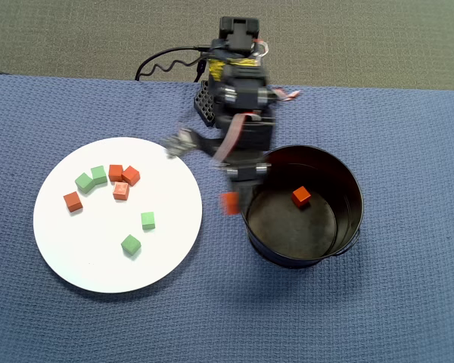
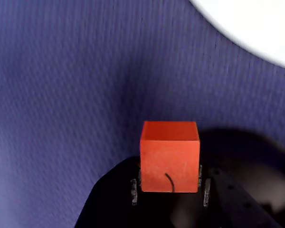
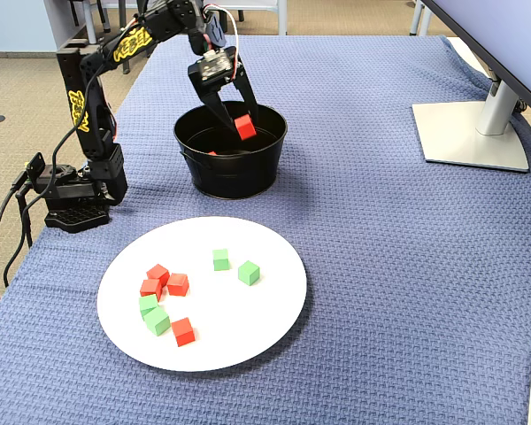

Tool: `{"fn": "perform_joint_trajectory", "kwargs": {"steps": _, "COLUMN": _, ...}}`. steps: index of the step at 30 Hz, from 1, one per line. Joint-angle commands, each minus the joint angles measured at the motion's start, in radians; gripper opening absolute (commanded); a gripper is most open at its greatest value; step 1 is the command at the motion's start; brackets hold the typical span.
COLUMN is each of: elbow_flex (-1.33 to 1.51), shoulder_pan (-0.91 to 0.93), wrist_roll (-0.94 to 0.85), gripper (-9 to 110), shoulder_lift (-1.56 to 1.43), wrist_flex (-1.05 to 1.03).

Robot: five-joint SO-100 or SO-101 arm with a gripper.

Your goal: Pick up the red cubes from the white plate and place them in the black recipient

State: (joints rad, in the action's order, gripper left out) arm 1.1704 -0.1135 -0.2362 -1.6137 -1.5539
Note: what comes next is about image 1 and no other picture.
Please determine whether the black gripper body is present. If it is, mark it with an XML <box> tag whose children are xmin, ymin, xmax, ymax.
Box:
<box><xmin>211</xmin><ymin>149</ymin><xmax>273</xmax><ymax>186</ymax></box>

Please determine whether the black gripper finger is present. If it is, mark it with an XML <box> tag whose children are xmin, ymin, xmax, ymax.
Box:
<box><xmin>232</xmin><ymin>182</ymin><xmax>259</xmax><ymax>216</ymax></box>

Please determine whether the white round plate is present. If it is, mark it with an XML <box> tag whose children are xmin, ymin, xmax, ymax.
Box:
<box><xmin>33</xmin><ymin>136</ymin><xmax>204</xmax><ymax>294</ymax></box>

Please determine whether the black metal bucket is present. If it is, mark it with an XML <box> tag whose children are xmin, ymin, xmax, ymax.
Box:
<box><xmin>240</xmin><ymin>144</ymin><xmax>365</xmax><ymax>270</ymax></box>

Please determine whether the green cube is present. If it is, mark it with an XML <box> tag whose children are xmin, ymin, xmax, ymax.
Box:
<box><xmin>90</xmin><ymin>165</ymin><xmax>109</xmax><ymax>186</ymax></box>
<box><xmin>140</xmin><ymin>211</ymin><xmax>157</xmax><ymax>231</ymax></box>
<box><xmin>74</xmin><ymin>172</ymin><xmax>96</xmax><ymax>194</ymax></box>
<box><xmin>120</xmin><ymin>234</ymin><xmax>142</xmax><ymax>257</ymax></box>

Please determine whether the blue woven table cloth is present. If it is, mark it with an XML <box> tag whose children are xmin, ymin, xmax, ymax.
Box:
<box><xmin>0</xmin><ymin>73</ymin><xmax>454</xmax><ymax>363</ymax></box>

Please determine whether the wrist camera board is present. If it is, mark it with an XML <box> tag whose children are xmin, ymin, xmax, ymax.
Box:
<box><xmin>162</xmin><ymin>128</ymin><xmax>197</xmax><ymax>159</ymax></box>

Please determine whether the black cable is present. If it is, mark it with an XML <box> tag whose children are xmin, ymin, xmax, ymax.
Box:
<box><xmin>138</xmin><ymin>58</ymin><xmax>209</xmax><ymax>82</ymax></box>
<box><xmin>135</xmin><ymin>45</ymin><xmax>213</xmax><ymax>82</ymax></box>

